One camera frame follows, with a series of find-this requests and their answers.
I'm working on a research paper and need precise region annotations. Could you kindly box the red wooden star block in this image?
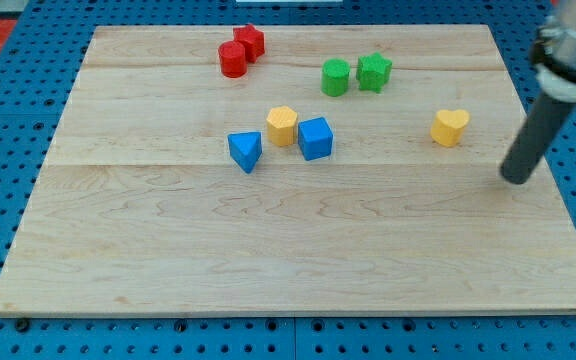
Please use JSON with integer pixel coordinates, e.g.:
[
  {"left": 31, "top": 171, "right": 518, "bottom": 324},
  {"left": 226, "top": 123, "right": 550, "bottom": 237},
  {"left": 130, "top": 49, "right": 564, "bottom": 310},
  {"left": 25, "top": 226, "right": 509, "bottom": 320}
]
[{"left": 233, "top": 24, "right": 265, "bottom": 63}]

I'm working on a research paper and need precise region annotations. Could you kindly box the blue wooden triangle block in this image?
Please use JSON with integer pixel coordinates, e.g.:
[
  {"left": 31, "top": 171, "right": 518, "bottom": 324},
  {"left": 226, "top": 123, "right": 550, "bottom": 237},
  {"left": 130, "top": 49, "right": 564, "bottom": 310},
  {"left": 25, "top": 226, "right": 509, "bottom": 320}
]
[{"left": 227, "top": 131, "right": 262, "bottom": 174}]

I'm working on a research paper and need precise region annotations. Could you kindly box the green wooden star block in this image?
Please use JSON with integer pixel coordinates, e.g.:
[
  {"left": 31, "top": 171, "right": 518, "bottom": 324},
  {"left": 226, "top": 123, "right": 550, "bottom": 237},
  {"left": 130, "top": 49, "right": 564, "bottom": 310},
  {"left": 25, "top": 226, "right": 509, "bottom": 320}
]
[{"left": 356, "top": 52, "right": 392, "bottom": 93}]

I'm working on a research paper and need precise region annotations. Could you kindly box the light wooden board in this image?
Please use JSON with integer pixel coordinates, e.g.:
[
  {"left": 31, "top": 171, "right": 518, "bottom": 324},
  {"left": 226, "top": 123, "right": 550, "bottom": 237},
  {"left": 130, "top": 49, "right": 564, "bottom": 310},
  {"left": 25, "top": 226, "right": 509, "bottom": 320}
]
[{"left": 0, "top": 25, "right": 576, "bottom": 318}]

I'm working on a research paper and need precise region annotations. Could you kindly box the yellow wooden hexagon block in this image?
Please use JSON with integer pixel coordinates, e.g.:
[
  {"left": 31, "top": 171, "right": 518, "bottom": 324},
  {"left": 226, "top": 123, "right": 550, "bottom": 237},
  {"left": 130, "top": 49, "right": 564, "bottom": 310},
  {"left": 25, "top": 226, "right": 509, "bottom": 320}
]
[{"left": 266, "top": 106, "right": 298, "bottom": 147}]

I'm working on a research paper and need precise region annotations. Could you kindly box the red wooden cylinder block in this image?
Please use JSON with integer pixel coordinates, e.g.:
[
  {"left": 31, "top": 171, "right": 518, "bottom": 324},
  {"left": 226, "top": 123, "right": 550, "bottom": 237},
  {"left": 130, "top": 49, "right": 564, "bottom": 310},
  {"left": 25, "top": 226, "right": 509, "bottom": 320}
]
[{"left": 218, "top": 41, "right": 247, "bottom": 78}]

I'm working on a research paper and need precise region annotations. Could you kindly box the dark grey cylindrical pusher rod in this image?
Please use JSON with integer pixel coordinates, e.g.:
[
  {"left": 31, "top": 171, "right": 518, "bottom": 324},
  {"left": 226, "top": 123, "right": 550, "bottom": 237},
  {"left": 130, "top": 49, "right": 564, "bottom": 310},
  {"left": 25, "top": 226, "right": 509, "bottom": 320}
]
[{"left": 499, "top": 92, "right": 576, "bottom": 185}]

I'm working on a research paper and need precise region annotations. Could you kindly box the blue wooden cube block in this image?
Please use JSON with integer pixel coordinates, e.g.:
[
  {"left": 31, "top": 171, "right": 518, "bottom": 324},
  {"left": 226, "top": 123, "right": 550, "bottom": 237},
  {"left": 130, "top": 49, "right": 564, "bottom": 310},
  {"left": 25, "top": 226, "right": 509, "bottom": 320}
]
[{"left": 298, "top": 117, "right": 334, "bottom": 161}]

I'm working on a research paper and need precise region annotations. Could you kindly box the yellow wooden heart block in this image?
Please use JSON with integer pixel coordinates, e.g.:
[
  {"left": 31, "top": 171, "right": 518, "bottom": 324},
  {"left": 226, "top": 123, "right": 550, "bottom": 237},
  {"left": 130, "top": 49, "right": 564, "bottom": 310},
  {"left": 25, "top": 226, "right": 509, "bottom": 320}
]
[{"left": 430, "top": 109, "right": 470, "bottom": 147}]

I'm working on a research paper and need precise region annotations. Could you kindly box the green wooden cylinder block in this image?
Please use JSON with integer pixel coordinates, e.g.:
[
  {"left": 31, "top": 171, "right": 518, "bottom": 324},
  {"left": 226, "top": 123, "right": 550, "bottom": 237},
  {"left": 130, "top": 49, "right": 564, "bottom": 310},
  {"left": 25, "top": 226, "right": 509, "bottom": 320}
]
[{"left": 321, "top": 58, "right": 350, "bottom": 97}]

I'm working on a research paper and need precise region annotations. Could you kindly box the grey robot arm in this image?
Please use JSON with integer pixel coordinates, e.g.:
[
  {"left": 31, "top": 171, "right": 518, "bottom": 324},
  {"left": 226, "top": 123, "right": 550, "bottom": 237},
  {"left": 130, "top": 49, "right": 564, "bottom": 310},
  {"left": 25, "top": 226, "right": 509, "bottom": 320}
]
[{"left": 530, "top": 0, "right": 576, "bottom": 103}]

